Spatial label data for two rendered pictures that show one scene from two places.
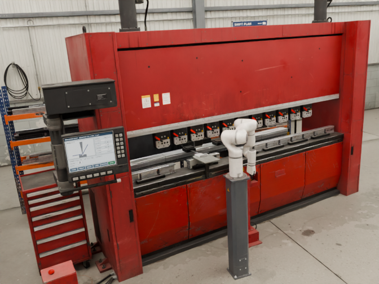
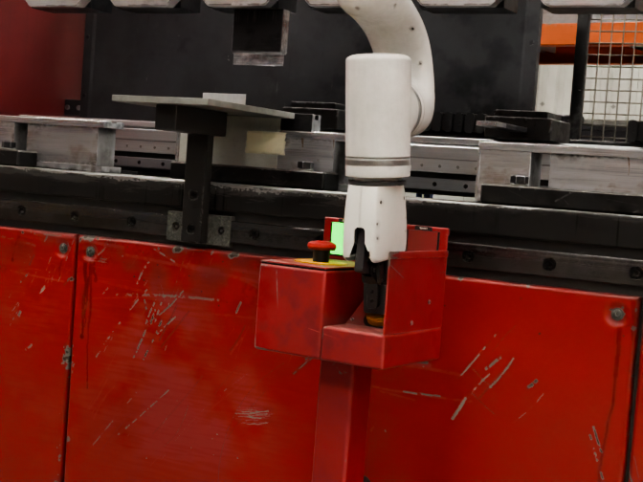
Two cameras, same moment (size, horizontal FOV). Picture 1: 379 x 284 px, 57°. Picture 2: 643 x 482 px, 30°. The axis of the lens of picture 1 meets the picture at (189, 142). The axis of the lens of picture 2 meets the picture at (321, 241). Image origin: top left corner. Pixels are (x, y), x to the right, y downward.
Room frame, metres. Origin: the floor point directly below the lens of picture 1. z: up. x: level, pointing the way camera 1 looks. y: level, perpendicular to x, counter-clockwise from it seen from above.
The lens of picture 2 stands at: (2.56, -1.89, 0.89)
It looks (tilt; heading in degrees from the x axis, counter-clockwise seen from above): 3 degrees down; 56
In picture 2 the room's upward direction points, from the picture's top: 4 degrees clockwise
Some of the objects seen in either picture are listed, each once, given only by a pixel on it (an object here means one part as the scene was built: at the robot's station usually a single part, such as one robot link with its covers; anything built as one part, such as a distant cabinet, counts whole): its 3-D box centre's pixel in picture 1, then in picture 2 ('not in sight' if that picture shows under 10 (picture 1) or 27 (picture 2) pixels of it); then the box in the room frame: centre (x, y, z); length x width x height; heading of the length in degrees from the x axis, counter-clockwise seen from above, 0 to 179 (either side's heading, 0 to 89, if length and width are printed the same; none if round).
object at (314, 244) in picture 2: not in sight; (321, 253); (3.48, -0.54, 0.79); 0.04 x 0.04 x 0.04
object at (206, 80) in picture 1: (245, 79); not in sight; (3.93, -0.67, 1.74); 3.00 x 0.08 x 0.80; 118
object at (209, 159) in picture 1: (206, 158); (207, 107); (3.49, -0.16, 1.00); 0.26 x 0.18 x 0.01; 28
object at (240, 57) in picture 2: (198, 143); (259, 37); (3.62, -0.09, 1.13); 0.10 x 0.02 x 0.10; 118
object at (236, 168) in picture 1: (236, 166); not in sight; (2.93, -0.40, 1.09); 0.19 x 0.19 x 0.18
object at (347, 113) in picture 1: (331, 109); not in sight; (4.84, -2.02, 1.15); 0.85 x 0.25 x 2.30; 28
